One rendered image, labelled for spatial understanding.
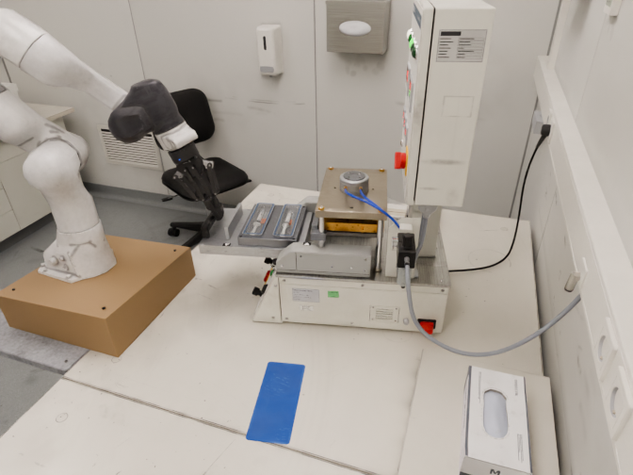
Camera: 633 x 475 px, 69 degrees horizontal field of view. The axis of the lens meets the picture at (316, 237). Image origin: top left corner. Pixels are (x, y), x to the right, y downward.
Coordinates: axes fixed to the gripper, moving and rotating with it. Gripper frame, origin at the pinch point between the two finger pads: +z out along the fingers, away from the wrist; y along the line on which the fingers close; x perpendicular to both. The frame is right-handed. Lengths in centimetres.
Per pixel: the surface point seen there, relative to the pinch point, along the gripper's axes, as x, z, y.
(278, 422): 49, 35, -15
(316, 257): 16.5, 15.1, -28.2
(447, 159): 17, -1, -66
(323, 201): 8.5, 4.0, -33.7
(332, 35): -143, -16, -29
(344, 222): 10.4, 10.7, -37.1
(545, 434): 50, 51, -70
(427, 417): 48, 43, -47
